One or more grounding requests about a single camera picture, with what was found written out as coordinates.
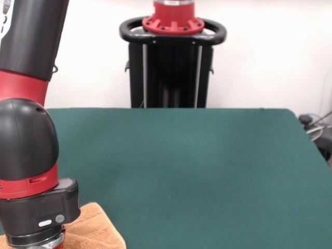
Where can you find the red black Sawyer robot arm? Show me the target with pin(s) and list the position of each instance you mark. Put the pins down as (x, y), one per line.
(26, 142)

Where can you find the dark green table cloth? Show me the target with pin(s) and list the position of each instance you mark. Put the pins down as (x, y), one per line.
(207, 168)

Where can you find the red robot base column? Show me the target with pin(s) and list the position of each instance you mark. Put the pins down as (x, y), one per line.
(173, 18)

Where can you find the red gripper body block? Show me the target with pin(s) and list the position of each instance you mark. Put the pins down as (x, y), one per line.
(59, 245)

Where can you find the orange-brown terry towel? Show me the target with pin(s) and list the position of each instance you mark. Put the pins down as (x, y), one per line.
(96, 228)

